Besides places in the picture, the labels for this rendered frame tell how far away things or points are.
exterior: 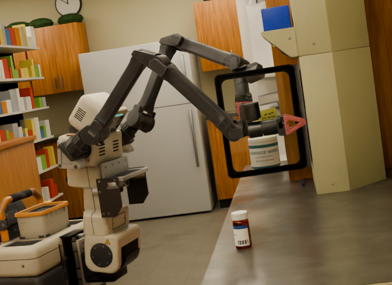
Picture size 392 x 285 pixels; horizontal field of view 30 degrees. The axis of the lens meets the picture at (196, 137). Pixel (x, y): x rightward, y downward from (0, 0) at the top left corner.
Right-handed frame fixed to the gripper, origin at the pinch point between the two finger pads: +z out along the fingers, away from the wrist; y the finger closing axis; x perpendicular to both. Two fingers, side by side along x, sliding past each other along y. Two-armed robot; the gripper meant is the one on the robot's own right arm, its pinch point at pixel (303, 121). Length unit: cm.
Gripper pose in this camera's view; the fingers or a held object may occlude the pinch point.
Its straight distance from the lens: 263.8
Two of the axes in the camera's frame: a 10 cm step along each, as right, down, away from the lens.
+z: 9.8, -1.7, -1.3
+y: 1.2, -0.9, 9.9
